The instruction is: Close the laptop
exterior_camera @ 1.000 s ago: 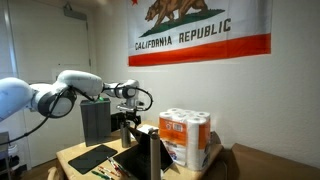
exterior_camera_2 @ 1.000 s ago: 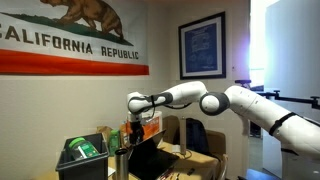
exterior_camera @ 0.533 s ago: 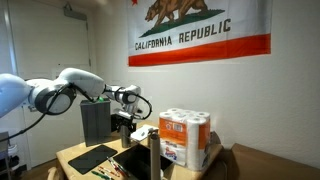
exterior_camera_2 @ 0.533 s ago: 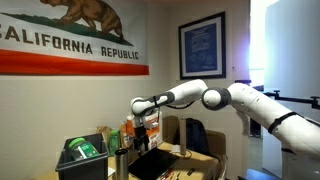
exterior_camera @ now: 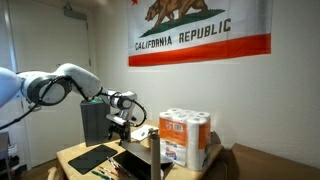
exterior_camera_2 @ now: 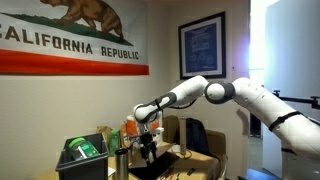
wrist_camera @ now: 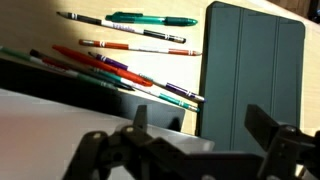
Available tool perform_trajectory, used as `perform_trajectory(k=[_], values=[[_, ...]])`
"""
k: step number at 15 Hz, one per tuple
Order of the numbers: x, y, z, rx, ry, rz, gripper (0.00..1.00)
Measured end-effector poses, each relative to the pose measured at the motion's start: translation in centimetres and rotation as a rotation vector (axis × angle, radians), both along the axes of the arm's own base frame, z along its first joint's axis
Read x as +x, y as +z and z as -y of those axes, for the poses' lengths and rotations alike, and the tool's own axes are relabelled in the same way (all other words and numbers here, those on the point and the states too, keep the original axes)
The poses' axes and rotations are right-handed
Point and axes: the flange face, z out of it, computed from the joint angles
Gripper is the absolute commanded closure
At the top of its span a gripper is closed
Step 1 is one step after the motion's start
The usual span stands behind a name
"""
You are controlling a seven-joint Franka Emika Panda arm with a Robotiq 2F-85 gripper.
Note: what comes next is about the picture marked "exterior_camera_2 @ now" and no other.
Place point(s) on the white paper sheet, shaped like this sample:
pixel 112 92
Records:
pixel 111 171

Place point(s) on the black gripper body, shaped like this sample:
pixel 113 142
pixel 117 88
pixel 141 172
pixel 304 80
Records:
pixel 147 141

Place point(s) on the green-lid clear jar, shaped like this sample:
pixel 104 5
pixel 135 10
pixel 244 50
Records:
pixel 83 149

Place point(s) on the orange toilet paper pack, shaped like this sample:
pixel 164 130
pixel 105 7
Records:
pixel 131 128

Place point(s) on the white door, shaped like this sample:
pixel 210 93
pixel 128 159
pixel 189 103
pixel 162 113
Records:
pixel 293 50

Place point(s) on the stainless steel tumbler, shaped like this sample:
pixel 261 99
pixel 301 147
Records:
pixel 122 165

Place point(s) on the green plastic bottle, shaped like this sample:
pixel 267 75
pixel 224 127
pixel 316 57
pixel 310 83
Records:
pixel 114 141

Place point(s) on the framed blue print picture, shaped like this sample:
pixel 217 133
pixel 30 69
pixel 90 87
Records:
pixel 202 40

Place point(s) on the beige upright tube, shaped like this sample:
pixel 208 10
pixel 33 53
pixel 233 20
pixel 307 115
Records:
pixel 182 133

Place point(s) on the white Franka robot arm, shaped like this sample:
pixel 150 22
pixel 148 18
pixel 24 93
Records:
pixel 266 103

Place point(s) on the black tray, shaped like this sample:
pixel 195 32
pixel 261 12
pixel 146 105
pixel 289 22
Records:
pixel 156 166

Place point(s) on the black plastic bin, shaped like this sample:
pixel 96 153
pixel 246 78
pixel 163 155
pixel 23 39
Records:
pixel 83 168

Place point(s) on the brown paper bag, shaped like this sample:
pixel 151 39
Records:
pixel 105 130

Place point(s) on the black backpack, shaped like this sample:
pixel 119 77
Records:
pixel 197 136

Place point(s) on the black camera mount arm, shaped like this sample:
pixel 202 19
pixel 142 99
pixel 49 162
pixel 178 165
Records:
pixel 300 99

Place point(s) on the small black table item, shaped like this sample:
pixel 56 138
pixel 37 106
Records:
pixel 190 171

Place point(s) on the California Republic flag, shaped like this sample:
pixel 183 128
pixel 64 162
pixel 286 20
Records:
pixel 66 33

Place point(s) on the blue seat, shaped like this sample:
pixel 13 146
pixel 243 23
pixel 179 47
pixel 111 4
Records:
pixel 261 175

